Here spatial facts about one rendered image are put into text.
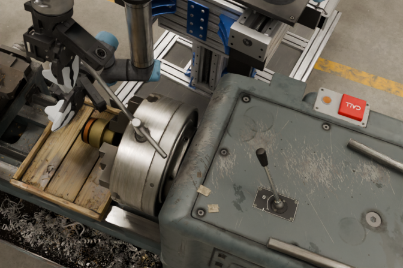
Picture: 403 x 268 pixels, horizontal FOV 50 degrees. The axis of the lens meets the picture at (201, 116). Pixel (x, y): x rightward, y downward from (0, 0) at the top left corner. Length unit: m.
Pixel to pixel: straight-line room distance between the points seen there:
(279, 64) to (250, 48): 1.10
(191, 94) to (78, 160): 1.06
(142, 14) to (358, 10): 2.26
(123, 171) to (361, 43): 2.30
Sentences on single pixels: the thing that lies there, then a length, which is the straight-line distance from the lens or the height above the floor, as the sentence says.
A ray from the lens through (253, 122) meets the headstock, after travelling 1.07.
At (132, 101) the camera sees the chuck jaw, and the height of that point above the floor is 1.20.
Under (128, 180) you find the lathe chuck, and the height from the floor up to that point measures 1.17.
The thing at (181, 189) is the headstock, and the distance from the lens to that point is 0.98.
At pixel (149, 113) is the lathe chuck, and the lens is 1.09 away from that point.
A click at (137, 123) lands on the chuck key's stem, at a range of 0.98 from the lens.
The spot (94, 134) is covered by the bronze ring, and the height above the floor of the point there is 1.11.
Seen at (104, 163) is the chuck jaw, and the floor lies 1.10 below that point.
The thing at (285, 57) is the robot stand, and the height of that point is 0.21.
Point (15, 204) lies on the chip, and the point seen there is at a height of 0.55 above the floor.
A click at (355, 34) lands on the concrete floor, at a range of 3.15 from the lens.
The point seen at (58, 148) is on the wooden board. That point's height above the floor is 0.88.
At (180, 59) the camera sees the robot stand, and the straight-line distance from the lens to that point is 2.50.
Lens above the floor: 2.16
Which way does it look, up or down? 59 degrees down
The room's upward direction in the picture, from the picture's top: 6 degrees clockwise
